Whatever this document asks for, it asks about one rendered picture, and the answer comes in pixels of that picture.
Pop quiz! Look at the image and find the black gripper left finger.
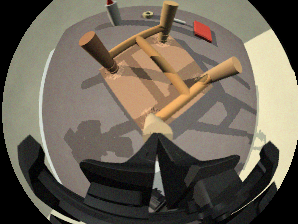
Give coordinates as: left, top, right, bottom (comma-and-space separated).
79, 133, 158, 206

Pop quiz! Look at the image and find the grey bottle with red pointed cap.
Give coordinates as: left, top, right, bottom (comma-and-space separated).
105, 0, 122, 26

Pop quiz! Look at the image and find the tan wooden stool seat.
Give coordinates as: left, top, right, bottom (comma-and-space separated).
99, 33, 213, 131

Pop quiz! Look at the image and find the tan wooden stool leg frame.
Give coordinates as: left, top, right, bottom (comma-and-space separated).
79, 1, 242, 143

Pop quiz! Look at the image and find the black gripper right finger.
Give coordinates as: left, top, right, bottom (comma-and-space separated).
157, 133, 240, 210

